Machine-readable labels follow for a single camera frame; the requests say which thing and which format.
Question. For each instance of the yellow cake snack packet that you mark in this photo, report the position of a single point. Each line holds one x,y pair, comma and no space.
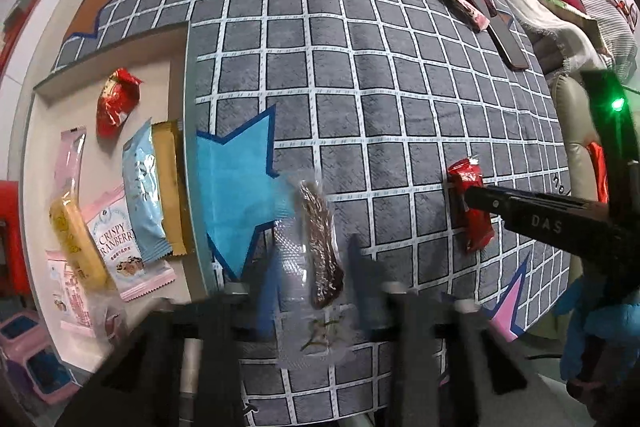
70,227

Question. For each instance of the red bar snack packet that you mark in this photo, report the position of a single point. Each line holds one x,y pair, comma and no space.
475,232

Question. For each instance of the clear packet with brown snack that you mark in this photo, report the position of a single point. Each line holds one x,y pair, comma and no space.
320,247

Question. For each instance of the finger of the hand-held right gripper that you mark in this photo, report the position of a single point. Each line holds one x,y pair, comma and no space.
525,212

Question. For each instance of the person's right hand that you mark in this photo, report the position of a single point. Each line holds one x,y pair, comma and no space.
585,332

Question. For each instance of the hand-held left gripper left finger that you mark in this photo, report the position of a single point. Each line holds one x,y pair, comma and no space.
270,302

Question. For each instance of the pink plastic basket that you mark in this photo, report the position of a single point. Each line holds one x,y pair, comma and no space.
30,348

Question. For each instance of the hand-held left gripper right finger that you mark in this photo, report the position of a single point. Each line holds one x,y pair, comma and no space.
362,302

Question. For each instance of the gold brown snack packet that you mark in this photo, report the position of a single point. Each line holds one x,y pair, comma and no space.
175,187

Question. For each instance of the pink white snack packet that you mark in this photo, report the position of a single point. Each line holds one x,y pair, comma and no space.
72,302

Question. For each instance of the light blue snack packet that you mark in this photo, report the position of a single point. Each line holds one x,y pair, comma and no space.
145,197

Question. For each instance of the red plastic stool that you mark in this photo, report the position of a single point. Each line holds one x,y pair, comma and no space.
7,232

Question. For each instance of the pink cookie snack packet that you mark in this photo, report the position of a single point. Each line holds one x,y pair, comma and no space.
112,247

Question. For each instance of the red crinkled snack packet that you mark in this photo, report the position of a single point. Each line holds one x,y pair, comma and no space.
116,102

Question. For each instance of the grey checkered blanket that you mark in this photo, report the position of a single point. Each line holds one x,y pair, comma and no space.
400,82

